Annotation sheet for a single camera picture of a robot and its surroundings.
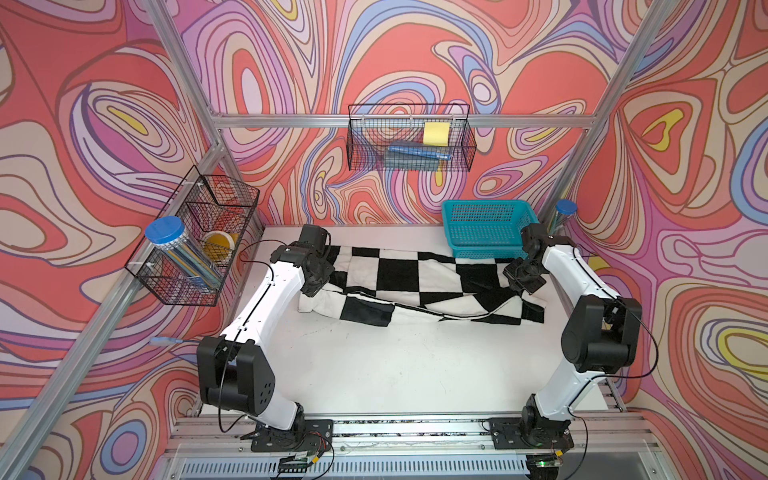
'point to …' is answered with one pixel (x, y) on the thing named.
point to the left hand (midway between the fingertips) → (328, 275)
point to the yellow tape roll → (218, 247)
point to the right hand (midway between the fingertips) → (511, 289)
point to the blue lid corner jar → (565, 208)
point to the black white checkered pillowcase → (368, 286)
